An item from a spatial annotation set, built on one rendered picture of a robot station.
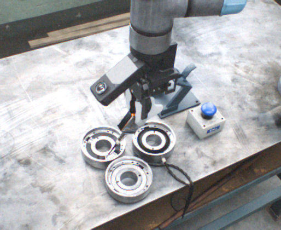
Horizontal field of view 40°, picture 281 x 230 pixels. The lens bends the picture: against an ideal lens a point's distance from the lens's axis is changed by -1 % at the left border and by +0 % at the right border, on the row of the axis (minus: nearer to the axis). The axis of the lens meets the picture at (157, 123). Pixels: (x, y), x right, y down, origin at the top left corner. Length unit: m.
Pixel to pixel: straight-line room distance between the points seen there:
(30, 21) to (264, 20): 1.57
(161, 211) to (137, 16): 0.66
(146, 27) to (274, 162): 0.82
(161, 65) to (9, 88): 0.51
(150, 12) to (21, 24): 1.99
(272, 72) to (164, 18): 0.67
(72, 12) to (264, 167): 1.75
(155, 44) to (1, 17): 1.92
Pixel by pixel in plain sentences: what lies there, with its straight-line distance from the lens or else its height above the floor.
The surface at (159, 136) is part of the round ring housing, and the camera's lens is 0.96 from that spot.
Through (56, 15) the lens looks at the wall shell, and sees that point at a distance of 2.63.
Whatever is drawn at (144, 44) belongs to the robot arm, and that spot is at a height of 1.16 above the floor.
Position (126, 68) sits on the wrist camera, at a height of 1.10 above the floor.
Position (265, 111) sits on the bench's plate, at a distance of 1.13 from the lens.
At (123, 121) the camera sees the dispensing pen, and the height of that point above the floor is 0.93.
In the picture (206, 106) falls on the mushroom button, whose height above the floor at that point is 0.87.
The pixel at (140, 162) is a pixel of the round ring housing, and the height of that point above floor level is 0.83.
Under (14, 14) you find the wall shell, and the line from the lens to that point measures 2.54.
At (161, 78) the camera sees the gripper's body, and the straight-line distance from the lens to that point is 0.75.
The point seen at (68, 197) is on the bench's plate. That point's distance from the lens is 0.90.
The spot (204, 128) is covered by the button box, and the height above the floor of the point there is 0.84.
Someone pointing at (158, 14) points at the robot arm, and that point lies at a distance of 0.64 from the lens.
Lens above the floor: 1.58
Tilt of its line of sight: 50 degrees down
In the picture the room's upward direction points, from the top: 8 degrees clockwise
